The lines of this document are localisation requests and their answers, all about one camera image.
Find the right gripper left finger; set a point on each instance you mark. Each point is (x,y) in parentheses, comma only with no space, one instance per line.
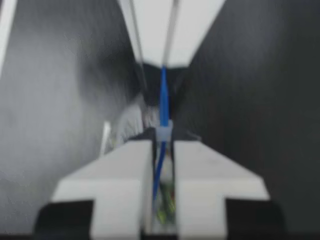
(117,175)

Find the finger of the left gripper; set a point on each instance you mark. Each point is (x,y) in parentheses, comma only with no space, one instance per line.
(192,30)
(152,30)

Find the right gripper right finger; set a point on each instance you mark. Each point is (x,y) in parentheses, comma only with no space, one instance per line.
(207,180)

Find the clear zip bag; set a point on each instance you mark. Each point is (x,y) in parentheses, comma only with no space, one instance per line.
(164,100)

